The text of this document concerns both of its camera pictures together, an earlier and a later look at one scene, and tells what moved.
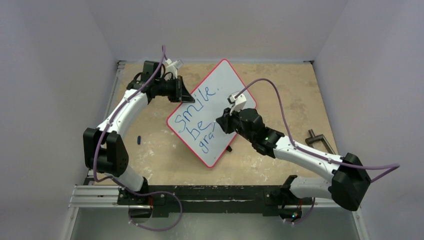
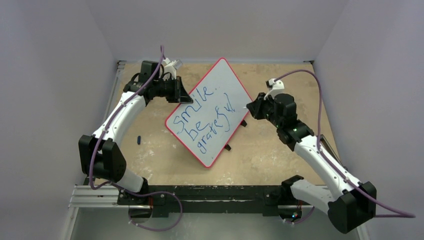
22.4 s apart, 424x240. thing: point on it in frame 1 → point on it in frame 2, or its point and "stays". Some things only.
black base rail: x=269 y=200 stays
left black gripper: x=180 y=94 stays
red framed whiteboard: x=195 y=122 stays
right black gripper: x=230 y=122 → x=259 y=108
